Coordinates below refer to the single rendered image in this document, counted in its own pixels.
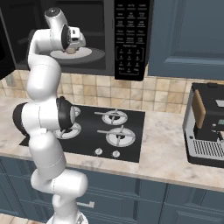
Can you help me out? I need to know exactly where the black and silver coffee machine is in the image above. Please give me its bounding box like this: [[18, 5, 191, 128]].
[[181, 82, 224, 169]]

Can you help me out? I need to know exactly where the dark glass microwave turntable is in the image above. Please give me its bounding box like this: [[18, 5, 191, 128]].
[[40, 46, 106, 67]]

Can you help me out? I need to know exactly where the blue base cupboard door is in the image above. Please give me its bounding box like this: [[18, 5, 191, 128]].
[[159, 183, 224, 224]]

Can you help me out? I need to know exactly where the blue drawer front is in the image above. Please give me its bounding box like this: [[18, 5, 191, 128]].
[[27, 163, 170, 224]]

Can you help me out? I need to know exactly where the black microwave oven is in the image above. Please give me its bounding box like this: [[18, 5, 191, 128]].
[[0, 0, 151, 82]]

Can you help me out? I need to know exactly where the white round plate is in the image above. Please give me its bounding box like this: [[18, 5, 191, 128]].
[[49, 46, 94, 60]]

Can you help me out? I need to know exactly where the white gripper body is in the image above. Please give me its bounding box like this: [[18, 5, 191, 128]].
[[68, 27, 88, 49]]

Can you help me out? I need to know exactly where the silver drawer handle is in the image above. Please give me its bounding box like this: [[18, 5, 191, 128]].
[[76, 200, 96, 209]]

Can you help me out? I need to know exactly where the black microwave door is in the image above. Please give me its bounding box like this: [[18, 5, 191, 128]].
[[0, 12, 18, 81]]

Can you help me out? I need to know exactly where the black gas hob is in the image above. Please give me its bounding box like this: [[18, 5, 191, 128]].
[[18, 104, 146, 164]]

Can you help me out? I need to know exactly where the blue wall cupboard door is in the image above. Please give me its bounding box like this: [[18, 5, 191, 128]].
[[147, 0, 224, 81]]

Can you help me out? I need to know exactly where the grey wall socket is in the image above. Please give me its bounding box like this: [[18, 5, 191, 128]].
[[5, 73, 16, 88]]

